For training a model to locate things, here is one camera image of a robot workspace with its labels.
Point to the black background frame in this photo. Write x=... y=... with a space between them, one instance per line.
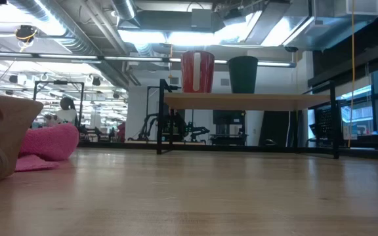
x=59 y=82

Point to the dark green cup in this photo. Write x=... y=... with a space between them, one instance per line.
x=243 y=75

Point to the black mesh chair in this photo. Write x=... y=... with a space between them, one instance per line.
x=325 y=123

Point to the silver round ceiling duct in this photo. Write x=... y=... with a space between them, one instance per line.
x=125 y=8

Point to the pink cloth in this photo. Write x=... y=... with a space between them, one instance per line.
x=51 y=141

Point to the grey ceiling junction box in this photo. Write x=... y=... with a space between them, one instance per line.
x=201 y=18

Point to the wooden shelf black legs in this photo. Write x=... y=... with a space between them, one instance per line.
x=241 y=101

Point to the black ceiling device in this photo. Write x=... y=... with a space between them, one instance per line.
x=25 y=32

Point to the person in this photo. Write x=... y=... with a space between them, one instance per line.
x=67 y=114

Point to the black aluminium table frame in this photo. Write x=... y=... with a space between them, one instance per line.
x=225 y=148

